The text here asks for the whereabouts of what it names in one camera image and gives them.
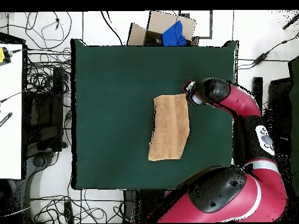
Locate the black floor frame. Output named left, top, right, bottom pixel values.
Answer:
left=178, top=10, right=213, bottom=40

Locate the dark green draped cloth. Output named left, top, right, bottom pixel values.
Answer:
left=288, top=57, right=299, bottom=197

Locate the black power adapter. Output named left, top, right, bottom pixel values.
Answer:
left=253, top=52, right=270, bottom=67

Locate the black equipment stand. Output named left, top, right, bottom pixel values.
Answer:
left=23, top=66, right=65, bottom=152

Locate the orange terry towel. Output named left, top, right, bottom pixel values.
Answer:
left=147, top=93, right=190, bottom=162

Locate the black bar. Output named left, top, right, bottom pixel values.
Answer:
left=0, top=112, right=13, bottom=128

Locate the black rod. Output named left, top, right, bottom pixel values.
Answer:
left=281, top=13, right=299, bottom=30

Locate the black upright post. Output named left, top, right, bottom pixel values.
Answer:
left=252, top=76, right=263, bottom=110

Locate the white table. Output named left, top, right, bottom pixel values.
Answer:
left=0, top=43, right=24, bottom=180

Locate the yellow black tool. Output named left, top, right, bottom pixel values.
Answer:
left=0, top=47, right=12, bottom=64

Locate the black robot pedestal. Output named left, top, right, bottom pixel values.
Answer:
left=123, top=189, right=171, bottom=223

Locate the black power strip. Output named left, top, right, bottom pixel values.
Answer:
left=64, top=201, right=74, bottom=223

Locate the dark green table cloth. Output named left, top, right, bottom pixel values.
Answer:
left=70, top=38, right=239, bottom=190

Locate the blue cloth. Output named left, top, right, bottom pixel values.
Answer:
left=161, top=20, right=187, bottom=47

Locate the black cable tangle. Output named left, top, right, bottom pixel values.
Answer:
left=25, top=47, right=71, bottom=96

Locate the brown cardboard box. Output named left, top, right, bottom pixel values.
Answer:
left=127, top=10, right=200, bottom=47

